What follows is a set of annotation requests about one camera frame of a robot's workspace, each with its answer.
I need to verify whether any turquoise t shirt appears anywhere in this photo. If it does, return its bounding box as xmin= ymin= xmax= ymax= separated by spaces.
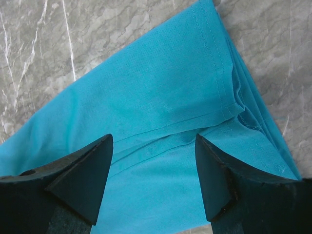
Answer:
xmin=0 ymin=0 xmax=301 ymax=234

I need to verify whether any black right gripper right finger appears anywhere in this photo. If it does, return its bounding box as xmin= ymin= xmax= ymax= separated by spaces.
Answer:
xmin=195 ymin=135 xmax=312 ymax=234

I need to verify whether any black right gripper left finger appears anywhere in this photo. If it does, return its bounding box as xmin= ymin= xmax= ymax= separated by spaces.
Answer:
xmin=0 ymin=134 xmax=113 ymax=234

